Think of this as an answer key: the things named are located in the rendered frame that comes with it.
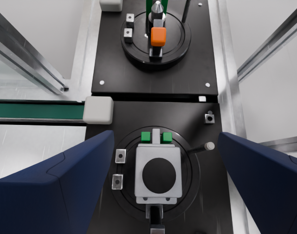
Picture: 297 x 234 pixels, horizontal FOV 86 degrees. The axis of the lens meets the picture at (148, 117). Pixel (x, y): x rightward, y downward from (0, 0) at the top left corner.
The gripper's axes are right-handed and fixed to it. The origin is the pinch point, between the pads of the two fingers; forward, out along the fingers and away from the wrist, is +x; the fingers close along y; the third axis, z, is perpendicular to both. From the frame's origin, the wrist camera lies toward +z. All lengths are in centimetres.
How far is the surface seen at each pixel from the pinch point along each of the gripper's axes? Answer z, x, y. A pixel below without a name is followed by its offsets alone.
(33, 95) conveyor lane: -2.9, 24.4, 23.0
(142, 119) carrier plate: -5.9, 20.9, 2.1
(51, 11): 17, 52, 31
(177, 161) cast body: -4.7, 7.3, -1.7
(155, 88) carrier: -1.1, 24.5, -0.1
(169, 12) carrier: 12.8, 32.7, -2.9
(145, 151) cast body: -4.0, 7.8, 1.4
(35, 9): 17, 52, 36
